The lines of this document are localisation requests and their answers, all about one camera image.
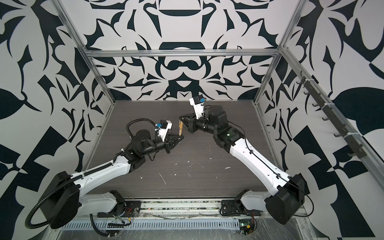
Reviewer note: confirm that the wall hook rack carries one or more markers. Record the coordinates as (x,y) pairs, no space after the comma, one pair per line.
(336,137)

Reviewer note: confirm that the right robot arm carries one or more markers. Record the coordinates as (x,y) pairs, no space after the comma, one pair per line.
(286,194)

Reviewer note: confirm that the white cable duct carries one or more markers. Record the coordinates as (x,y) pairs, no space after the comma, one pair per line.
(174,224)

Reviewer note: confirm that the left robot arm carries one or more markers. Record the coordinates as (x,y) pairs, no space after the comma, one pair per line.
(68,196)

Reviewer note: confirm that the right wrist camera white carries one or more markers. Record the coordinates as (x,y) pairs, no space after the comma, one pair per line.
(198,105)

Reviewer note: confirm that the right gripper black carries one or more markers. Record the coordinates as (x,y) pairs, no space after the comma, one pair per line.
(194,122)

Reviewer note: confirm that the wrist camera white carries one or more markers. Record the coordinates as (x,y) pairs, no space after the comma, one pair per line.
(198,105)
(162,129)

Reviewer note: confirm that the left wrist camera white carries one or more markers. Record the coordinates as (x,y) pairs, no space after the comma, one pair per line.
(162,129)

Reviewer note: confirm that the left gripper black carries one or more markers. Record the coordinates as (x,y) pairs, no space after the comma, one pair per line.
(169,143)

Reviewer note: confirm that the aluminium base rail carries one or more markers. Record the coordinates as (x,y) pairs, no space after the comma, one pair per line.
(186,208)

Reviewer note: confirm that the tan pen cap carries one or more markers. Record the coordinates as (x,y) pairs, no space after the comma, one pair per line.
(181,124)

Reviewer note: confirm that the green circuit board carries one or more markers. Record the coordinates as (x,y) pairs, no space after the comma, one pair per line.
(247,226)

